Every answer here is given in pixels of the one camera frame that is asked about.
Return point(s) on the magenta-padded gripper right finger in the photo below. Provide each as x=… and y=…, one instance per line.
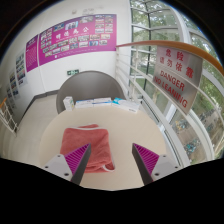
x=146, y=159

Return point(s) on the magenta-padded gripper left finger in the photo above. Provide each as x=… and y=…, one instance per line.
x=77, y=158

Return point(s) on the pink terry towel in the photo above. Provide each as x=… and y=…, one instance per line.
x=86, y=141

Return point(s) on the grey round-backed chair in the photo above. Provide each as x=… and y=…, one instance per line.
x=90, y=85

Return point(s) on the short white stair railing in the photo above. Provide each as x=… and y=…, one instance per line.
x=7, y=116

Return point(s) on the clear red-lettered warning sign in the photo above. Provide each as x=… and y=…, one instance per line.
x=176, y=78

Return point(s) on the green exit sign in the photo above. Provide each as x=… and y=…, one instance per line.
x=73, y=72

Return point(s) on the narrow magenta text poster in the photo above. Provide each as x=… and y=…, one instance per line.
x=32, y=53

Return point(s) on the white railing with orange handrail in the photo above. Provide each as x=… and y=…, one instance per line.
x=180, y=45

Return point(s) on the large magenta photo poster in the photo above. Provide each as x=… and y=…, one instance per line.
x=78, y=38

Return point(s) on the white photo wall board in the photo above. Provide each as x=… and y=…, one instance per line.
x=20, y=69
x=12, y=84

